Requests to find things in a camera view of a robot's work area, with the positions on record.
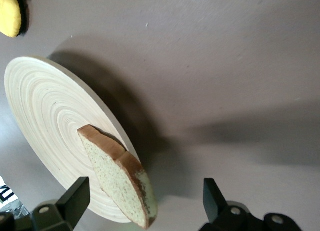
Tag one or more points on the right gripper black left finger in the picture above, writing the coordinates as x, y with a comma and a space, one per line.
73, 201

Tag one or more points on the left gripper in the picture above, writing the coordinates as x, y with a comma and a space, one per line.
4, 191

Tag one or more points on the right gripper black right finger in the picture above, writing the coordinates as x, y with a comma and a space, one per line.
212, 203

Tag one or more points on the brown-crusted bread slice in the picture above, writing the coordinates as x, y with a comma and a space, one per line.
112, 176

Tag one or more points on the round wooden plate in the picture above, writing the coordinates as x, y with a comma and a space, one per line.
45, 103

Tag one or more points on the yellow quilted oven mitt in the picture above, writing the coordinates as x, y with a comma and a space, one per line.
10, 18

